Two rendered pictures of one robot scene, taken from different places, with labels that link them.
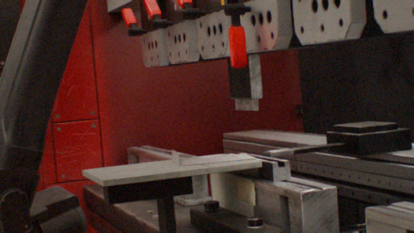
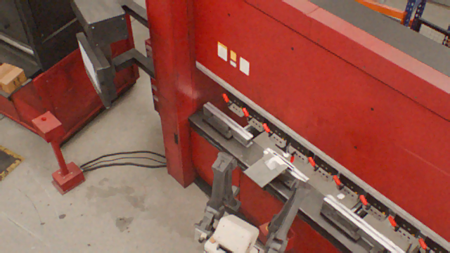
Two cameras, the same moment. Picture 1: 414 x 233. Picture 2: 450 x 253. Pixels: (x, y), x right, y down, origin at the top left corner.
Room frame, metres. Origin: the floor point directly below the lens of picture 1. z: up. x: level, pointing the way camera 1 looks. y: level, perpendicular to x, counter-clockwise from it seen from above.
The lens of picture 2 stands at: (-0.64, 1.24, 3.86)
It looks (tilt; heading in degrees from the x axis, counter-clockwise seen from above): 47 degrees down; 336
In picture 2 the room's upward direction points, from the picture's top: straight up
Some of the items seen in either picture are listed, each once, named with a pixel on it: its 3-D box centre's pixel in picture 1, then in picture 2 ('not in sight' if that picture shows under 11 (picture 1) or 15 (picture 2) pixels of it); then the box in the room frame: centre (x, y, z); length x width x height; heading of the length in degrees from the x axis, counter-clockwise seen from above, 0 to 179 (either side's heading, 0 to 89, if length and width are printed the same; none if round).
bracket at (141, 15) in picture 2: not in sight; (129, 17); (2.48, 0.61, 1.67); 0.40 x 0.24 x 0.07; 19
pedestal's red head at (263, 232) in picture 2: not in sight; (275, 235); (0.92, 0.16, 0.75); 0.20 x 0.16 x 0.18; 5
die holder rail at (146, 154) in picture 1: (164, 172); (227, 124); (1.86, 0.11, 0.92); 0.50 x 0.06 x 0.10; 19
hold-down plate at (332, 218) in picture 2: not in sight; (339, 224); (0.75, -0.22, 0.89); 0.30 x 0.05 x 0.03; 19
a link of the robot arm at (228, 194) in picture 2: not in sight; (226, 180); (1.04, 0.48, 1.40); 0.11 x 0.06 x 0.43; 32
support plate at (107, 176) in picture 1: (169, 168); (266, 169); (1.29, 0.07, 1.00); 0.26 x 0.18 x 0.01; 109
